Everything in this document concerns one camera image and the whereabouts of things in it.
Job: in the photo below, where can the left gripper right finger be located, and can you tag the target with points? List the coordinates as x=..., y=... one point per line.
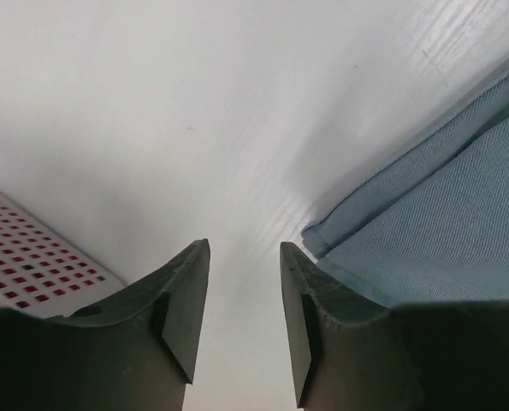
x=349, y=353

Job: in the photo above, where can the white plastic basket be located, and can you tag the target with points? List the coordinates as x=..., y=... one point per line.
x=43, y=275

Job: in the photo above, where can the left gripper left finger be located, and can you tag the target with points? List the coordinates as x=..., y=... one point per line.
x=134, y=350

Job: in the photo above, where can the light blue denim skirt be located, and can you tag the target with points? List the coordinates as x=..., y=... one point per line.
x=434, y=224

